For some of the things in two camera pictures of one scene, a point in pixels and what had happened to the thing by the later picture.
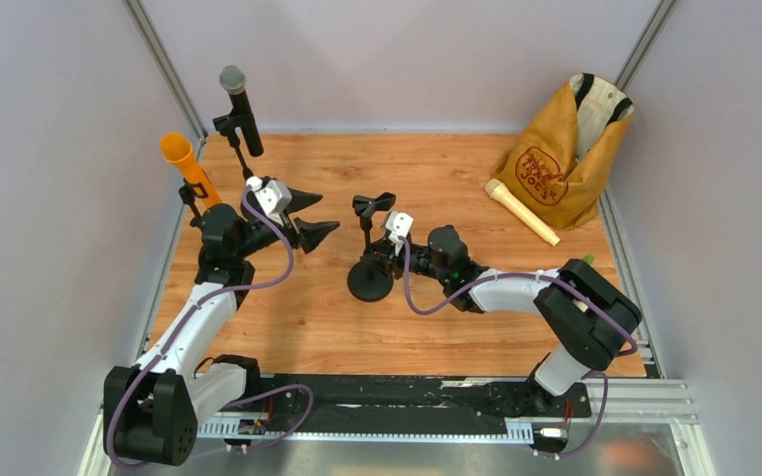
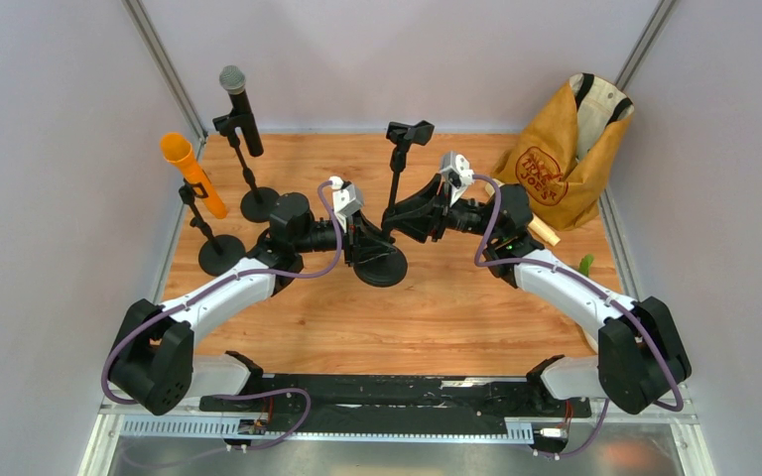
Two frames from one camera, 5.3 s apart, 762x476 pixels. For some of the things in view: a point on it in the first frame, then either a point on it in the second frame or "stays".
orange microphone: (178, 149) stays
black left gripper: (310, 234) → (355, 241)
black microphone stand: (370, 280) → (390, 269)
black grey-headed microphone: (232, 80) stays
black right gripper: (386, 249) → (418, 218)
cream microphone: (497, 189) stays
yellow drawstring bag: (556, 159) stays
